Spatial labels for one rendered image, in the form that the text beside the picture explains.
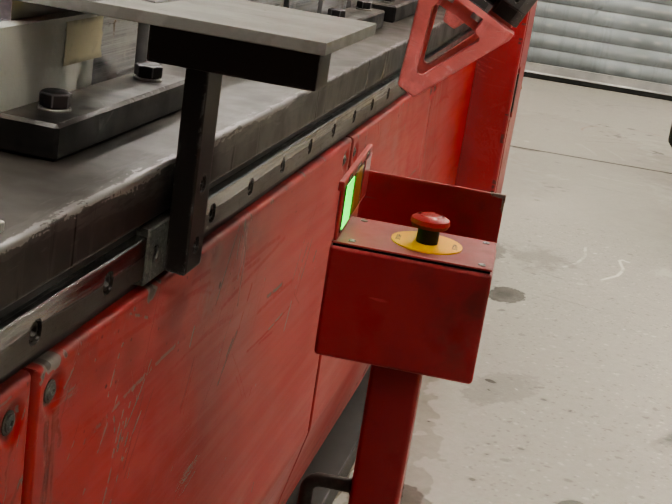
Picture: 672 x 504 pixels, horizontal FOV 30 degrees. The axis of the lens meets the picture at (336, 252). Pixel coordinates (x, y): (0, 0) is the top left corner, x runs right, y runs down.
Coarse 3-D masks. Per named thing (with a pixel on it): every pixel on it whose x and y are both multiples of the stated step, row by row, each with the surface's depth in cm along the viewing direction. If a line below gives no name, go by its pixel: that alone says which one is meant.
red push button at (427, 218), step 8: (416, 216) 124; (424, 216) 124; (432, 216) 124; (440, 216) 125; (416, 224) 124; (424, 224) 123; (432, 224) 123; (440, 224) 123; (448, 224) 124; (424, 232) 124; (432, 232) 124; (416, 240) 125; (424, 240) 124; (432, 240) 124
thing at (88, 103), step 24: (72, 96) 107; (96, 96) 109; (120, 96) 110; (144, 96) 113; (168, 96) 119; (0, 120) 97; (24, 120) 97; (48, 120) 97; (72, 120) 99; (96, 120) 103; (120, 120) 108; (144, 120) 114; (0, 144) 98; (24, 144) 97; (48, 144) 97; (72, 144) 99
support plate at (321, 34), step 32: (32, 0) 96; (64, 0) 95; (128, 0) 98; (192, 0) 105; (224, 0) 108; (224, 32) 93; (256, 32) 93; (288, 32) 94; (320, 32) 97; (352, 32) 100
